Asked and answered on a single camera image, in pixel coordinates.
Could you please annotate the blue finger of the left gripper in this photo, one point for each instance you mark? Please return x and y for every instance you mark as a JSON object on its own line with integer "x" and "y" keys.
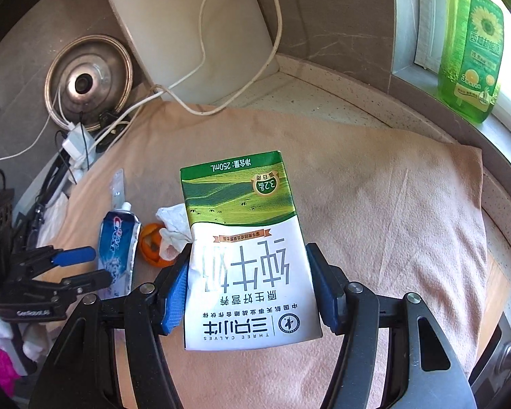
{"x": 70, "y": 257}
{"x": 87, "y": 282}

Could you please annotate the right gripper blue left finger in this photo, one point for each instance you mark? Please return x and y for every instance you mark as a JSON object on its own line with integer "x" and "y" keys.
{"x": 172, "y": 283}

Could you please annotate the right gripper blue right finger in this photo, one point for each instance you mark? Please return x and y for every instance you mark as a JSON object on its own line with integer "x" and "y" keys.
{"x": 329, "y": 285}

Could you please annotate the blue toothpaste tube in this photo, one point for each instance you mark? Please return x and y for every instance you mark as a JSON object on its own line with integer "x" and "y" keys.
{"x": 117, "y": 244}

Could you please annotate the orange peel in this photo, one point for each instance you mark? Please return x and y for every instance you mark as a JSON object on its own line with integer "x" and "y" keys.
{"x": 149, "y": 246}

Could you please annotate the white tissue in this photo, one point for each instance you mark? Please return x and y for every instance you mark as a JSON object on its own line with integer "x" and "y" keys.
{"x": 176, "y": 233}

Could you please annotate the green white milk carton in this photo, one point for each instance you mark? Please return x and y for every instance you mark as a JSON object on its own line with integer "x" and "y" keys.
{"x": 249, "y": 284}

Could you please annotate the white cloth on counter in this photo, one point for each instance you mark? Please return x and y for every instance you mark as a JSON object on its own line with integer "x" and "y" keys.
{"x": 54, "y": 217}

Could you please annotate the pink jacket sleeve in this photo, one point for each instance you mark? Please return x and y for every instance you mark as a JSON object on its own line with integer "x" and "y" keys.
{"x": 8, "y": 375}

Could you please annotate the white power strip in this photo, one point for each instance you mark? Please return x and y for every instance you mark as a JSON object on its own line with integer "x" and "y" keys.
{"x": 81, "y": 148}

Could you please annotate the steel pot lid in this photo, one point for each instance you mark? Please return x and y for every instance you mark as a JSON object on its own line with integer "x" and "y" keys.
{"x": 91, "y": 75}

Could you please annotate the white cutting board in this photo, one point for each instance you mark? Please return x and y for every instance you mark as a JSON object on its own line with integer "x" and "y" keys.
{"x": 200, "y": 50}

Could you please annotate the green dish soap bottle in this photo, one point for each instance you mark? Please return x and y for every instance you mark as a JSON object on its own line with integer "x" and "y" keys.
{"x": 467, "y": 79}

